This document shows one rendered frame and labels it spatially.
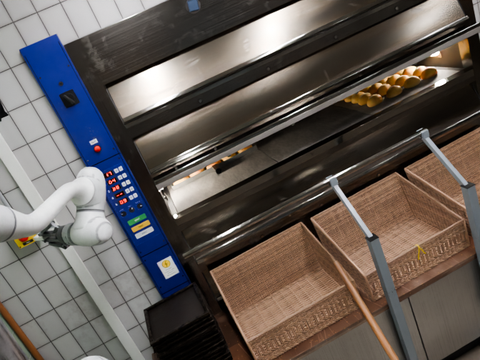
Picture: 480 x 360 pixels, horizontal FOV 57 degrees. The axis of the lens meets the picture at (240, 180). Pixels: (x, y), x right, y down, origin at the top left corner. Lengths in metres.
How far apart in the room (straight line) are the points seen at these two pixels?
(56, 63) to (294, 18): 1.08
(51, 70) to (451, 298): 2.05
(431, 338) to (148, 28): 1.94
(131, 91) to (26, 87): 0.42
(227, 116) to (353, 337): 1.16
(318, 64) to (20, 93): 1.36
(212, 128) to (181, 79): 0.27
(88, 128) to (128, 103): 0.20
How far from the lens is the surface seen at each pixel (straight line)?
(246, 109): 2.16
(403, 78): 2.83
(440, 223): 2.48
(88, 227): 1.69
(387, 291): 2.06
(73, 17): 2.06
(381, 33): 2.45
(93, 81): 2.06
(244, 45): 2.14
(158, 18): 2.07
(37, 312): 2.42
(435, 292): 2.30
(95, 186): 1.70
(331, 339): 2.11
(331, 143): 2.36
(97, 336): 2.48
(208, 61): 2.10
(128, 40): 2.06
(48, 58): 2.04
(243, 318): 2.37
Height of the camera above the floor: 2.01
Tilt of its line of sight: 21 degrees down
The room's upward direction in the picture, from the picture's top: 24 degrees counter-clockwise
